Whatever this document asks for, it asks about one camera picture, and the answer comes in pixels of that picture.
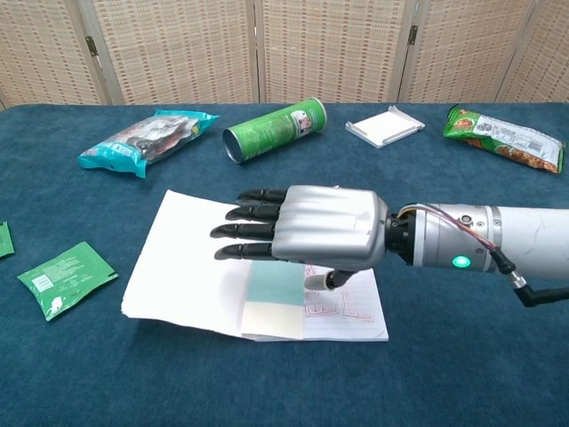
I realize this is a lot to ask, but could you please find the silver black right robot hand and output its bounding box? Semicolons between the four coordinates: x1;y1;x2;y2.
209;184;392;293

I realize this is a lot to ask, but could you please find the yellow and white notebook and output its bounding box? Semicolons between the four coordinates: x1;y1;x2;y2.
120;189;390;343

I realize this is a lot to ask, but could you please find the white plastic tray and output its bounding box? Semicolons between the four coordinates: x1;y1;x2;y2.
345;105;427;149

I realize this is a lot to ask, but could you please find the green chips can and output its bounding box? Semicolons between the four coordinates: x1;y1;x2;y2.
221;97;329;166

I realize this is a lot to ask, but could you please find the green printed snack bag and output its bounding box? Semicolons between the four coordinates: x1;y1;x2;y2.
442;104;568;175

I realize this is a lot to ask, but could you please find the teal snack bag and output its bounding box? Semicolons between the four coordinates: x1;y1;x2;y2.
77;108;220;180

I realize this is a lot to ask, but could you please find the woven folding screen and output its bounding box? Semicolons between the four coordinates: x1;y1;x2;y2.
0;0;569;110

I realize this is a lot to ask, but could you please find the blue felt table cover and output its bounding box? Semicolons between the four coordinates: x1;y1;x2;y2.
0;101;569;427

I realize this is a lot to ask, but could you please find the green square sachet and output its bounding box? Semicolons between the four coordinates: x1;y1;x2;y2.
0;221;15;259
16;241;120;322

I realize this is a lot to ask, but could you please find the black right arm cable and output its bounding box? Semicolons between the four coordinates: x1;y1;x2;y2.
488;248;569;309

